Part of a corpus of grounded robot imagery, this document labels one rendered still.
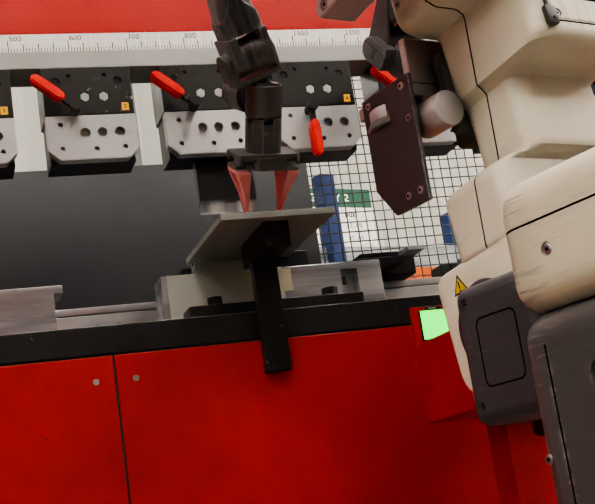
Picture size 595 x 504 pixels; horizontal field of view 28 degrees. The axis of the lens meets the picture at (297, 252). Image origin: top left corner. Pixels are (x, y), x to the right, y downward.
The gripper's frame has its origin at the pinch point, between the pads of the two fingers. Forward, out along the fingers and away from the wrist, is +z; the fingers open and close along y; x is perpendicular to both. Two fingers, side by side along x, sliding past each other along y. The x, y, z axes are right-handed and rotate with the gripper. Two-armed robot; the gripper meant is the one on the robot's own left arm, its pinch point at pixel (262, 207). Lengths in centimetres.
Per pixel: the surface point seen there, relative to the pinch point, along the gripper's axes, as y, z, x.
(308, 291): -10.6, 17.0, -7.7
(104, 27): 19.1, -25.9, -31.0
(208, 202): 4.0, 3.0, -18.7
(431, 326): -22.4, 16.4, 16.7
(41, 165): -20, 86, -483
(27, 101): -16, 53, -500
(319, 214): -5.8, -1.0, 10.4
